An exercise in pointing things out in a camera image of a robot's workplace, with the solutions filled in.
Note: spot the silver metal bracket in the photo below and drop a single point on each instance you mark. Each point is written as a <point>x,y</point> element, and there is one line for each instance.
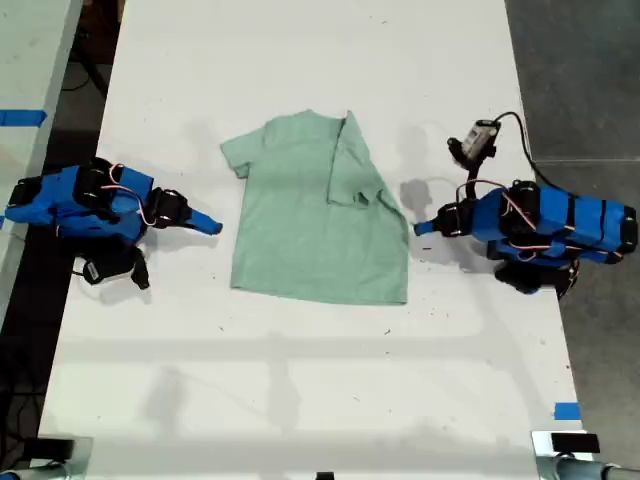
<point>542,450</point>
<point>84,457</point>

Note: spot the pale side table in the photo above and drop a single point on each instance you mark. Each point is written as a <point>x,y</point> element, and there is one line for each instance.
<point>27,65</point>

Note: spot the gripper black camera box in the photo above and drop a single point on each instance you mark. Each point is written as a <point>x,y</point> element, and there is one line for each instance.
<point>102,270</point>
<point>475,139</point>

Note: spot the black clamp block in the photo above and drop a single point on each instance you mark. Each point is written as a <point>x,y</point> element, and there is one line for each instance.
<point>574,443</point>
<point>56,449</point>

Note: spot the pale green T-shirt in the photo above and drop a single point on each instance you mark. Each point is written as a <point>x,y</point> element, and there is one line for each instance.
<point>310,230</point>

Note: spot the grey metal tube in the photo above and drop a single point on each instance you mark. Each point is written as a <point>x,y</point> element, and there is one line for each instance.
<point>590,470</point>

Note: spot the small black edge object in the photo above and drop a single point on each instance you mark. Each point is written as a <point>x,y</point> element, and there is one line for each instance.
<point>325,476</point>

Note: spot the square blue tape piece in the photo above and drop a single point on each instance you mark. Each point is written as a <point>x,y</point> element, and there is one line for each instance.
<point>567,411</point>

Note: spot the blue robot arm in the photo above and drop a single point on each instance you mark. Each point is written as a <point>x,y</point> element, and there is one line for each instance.
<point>65,200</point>
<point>555,225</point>

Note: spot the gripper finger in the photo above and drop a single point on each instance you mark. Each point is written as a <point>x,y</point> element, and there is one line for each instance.
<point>429,232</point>
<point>205,219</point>
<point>427,225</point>
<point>200,227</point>

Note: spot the long blue tape strip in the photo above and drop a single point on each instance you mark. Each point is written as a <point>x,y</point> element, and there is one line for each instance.
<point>22,118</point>

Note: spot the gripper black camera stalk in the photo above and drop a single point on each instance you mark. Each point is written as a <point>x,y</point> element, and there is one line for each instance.
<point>472,175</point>
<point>141,270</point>

